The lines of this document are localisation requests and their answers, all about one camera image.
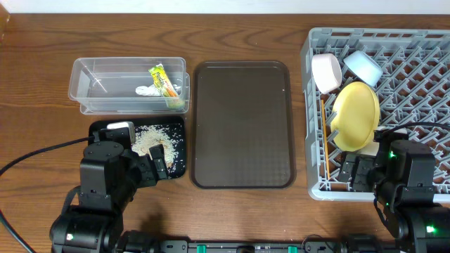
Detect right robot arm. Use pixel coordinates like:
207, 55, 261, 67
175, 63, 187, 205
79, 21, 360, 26
340, 139, 449, 252

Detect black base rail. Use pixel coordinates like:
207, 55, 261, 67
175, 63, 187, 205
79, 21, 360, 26
115, 230, 405, 253

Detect light blue bowl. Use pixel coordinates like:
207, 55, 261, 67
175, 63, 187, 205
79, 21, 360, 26
343, 51, 383, 87

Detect yellow plate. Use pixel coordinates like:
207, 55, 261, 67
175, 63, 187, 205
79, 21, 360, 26
330, 82, 380, 152

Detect grey dishwasher rack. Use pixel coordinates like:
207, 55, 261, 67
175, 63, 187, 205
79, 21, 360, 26
300, 27, 449, 202

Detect green snack wrapper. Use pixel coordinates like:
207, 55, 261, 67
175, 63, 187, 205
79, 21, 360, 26
148, 63, 185, 110

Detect white green cup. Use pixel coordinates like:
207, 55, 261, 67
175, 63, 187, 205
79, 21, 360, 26
356, 126, 387, 157

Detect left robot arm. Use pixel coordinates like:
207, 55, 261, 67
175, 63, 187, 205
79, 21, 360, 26
50, 141, 169, 252

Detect dark brown tray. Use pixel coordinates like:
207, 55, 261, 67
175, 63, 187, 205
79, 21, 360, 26
191, 60, 296, 189

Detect black food waste tray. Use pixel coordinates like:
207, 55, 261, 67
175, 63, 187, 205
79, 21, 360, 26
80, 117, 186, 193

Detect crumpled white tissue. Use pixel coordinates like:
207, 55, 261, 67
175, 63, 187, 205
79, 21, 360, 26
135, 85, 180, 97

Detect pink bowl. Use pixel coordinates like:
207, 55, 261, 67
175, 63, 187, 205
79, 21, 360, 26
311, 53, 342, 94

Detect clear plastic bin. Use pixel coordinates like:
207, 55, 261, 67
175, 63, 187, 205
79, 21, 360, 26
68, 57, 190, 115

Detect wooden chopstick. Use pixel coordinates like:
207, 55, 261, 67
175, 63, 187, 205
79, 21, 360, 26
321, 99, 330, 180

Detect rice and nut scraps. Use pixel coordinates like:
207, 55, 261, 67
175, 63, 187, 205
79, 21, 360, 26
132, 123, 186, 179

